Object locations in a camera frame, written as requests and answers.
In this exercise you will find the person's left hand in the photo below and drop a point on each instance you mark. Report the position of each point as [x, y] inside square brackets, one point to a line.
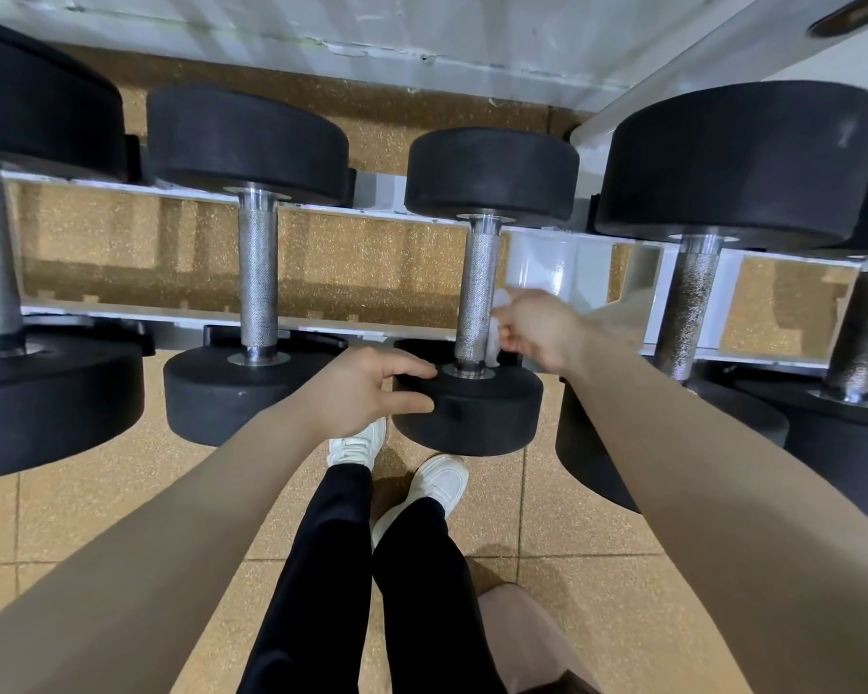
[347, 390]

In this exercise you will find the person's right forearm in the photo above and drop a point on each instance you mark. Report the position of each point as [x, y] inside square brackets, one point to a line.
[730, 513]

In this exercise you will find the black trousers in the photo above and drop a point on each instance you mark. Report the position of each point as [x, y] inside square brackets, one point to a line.
[318, 592]

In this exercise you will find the person's left forearm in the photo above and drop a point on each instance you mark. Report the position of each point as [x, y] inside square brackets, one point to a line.
[152, 563]

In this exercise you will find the person's right fingers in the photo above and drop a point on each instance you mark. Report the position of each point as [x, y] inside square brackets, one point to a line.
[515, 328]

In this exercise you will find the white metal dumbbell rack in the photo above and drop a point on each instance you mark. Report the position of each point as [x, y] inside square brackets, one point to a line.
[542, 263]

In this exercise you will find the white left shoe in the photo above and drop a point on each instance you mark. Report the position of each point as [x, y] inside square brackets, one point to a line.
[356, 444]

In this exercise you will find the white wiping cloth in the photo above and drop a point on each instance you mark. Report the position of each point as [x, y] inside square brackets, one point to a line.
[493, 321]

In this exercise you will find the beige shirt hem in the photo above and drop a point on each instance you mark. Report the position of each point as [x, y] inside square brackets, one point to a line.
[528, 643]

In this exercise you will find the white right shoe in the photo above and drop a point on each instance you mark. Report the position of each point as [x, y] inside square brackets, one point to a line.
[438, 484]

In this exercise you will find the dark metal bar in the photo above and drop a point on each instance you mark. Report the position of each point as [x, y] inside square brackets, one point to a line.
[850, 14]

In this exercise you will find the white shoe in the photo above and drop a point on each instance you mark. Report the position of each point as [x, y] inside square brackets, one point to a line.
[438, 484]
[356, 444]

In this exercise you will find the person's left thumb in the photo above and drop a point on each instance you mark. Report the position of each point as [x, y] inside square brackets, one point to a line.
[401, 404]

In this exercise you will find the person's right hand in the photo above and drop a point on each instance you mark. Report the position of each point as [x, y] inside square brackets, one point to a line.
[550, 332]

